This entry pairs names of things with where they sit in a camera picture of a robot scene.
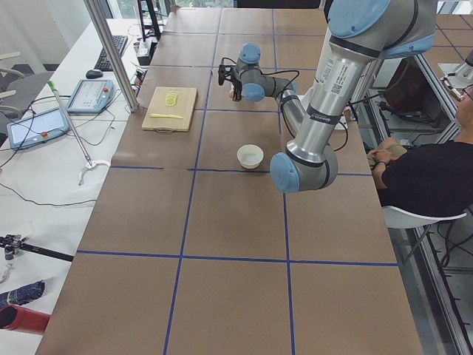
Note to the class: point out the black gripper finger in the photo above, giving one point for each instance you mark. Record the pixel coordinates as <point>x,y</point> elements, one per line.
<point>237,94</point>

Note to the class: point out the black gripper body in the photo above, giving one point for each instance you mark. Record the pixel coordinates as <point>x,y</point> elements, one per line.
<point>236,86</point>

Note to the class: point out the white paper bowl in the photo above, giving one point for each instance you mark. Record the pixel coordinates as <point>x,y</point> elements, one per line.
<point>250,156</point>

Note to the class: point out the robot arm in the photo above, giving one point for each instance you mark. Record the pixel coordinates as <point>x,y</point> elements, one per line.
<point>358,33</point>

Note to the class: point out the wooden cutting board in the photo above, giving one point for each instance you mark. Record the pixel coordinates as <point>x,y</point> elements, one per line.
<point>185,107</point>

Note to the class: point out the yellow plastic knife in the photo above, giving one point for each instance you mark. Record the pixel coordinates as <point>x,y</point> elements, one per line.
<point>169,116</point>

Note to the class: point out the black computer mouse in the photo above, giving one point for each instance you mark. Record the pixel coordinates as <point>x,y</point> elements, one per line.
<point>93,74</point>

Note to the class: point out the far teach pendant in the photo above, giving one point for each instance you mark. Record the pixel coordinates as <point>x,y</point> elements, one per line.
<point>90,96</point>

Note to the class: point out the teach pendant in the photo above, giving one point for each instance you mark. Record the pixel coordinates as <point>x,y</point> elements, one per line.
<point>40,128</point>
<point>90,96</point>

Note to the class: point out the near teach pendant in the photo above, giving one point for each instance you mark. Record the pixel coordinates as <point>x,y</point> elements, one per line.
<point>40,128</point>

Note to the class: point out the seated person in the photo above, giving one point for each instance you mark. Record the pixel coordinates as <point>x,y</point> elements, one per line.
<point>433,180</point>

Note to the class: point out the black tripod clamp rod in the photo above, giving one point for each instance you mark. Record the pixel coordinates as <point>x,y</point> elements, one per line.
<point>14,243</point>

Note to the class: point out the red cylinder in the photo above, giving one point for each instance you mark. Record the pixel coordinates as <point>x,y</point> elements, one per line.
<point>25,320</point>

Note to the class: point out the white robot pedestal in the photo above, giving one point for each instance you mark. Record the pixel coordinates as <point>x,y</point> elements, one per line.
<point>346,116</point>

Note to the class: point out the aluminium frame post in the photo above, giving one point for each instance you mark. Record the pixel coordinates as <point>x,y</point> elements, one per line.
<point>102,28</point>

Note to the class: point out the grabber stick with green handle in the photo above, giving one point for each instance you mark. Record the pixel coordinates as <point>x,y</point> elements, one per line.
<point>90,163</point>

